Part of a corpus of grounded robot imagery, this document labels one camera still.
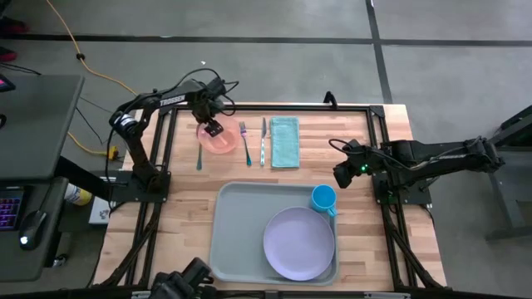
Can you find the iridescent metal fork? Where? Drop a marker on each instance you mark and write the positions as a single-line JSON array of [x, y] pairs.
[[245, 143]]

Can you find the black computer mouse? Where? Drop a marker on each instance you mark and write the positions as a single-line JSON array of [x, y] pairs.
[[32, 230]]

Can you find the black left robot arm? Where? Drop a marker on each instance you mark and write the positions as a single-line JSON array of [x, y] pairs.
[[137, 145]]

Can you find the grey plastic tray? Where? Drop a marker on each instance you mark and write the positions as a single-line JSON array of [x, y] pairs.
[[241, 232]]

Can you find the grey side desk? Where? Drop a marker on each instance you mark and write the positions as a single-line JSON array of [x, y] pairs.
[[33, 124]]

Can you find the black mechanical device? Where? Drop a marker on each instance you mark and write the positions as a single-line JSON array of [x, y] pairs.
[[183, 280]]

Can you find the black aluminium table frame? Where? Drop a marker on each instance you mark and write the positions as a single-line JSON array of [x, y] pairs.
[[374, 124]]

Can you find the iridescent metal spoon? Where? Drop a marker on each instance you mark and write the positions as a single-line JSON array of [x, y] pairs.
[[199, 160]]

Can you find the silver metal bracket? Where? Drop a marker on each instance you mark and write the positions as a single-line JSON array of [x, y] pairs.
[[141, 295], [386, 295]]

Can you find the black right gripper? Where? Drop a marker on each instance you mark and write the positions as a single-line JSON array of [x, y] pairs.
[[361, 160]]

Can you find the small pink-lit device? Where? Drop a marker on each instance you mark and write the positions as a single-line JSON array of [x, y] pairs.
[[6, 83]]

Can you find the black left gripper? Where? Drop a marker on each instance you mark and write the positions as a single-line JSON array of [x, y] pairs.
[[205, 106]]

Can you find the backlit computer keyboard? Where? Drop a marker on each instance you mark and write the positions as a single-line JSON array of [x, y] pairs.
[[9, 209]]

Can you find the pink translucent bowl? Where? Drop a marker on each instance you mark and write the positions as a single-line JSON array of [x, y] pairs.
[[226, 141]]

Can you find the blue plastic cup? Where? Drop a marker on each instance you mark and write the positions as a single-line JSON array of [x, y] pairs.
[[323, 199]]

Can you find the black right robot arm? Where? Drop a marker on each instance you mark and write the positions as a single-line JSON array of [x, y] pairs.
[[436, 160]]

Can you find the white printed box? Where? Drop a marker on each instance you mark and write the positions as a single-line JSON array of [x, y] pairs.
[[99, 211]]

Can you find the lilac plastic plate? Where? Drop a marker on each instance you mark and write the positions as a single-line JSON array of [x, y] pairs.
[[299, 245]]

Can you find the red shoe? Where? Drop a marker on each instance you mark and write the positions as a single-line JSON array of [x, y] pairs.
[[7, 54], [12, 25]]

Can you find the teal cloth napkin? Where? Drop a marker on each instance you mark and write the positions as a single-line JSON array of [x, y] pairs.
[[285, 143]]

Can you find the black metal stand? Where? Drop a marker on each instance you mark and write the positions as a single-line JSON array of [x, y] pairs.
[[505, 174]]

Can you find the yellow and white bottle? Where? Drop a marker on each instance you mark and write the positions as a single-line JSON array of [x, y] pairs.
[[79, 195]]

